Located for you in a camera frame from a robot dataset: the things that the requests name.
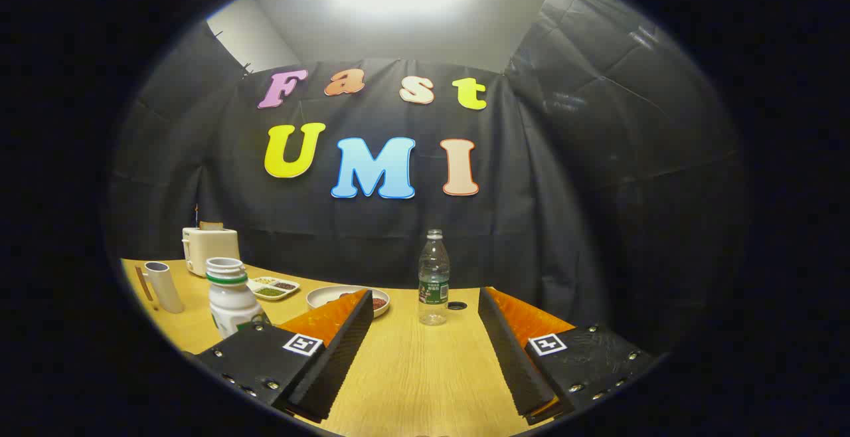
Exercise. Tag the black backdrop cloth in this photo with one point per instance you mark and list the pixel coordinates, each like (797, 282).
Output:
(372, 238)

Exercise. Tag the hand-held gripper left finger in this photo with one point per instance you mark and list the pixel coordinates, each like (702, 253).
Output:
(339, 357)

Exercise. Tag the cream toaster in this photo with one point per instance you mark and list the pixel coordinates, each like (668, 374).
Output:
(211, 250)

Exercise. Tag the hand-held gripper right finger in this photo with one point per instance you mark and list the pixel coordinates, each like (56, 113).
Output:
(511, 357)

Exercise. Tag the wooden table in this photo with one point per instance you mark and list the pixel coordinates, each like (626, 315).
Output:
(425, 370)

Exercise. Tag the white divided dish with beans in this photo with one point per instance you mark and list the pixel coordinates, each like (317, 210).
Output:
(273, 288)

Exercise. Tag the clear plastic water bottle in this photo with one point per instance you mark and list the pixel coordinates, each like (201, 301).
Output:
(433, 277)

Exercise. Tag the toast slice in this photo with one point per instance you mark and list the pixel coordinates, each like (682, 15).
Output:
(211, 226)

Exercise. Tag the white plate with red beans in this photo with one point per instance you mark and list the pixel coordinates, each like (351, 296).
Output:
(325, 297)

